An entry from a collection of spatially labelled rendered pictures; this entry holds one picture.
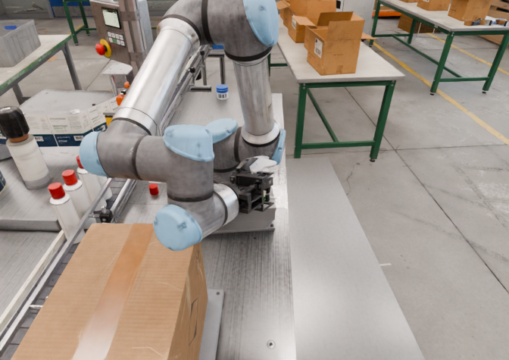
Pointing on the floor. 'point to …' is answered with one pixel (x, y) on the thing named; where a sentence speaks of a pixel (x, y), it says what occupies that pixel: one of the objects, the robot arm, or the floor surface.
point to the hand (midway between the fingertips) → (263, 174)
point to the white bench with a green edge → (11, 79)
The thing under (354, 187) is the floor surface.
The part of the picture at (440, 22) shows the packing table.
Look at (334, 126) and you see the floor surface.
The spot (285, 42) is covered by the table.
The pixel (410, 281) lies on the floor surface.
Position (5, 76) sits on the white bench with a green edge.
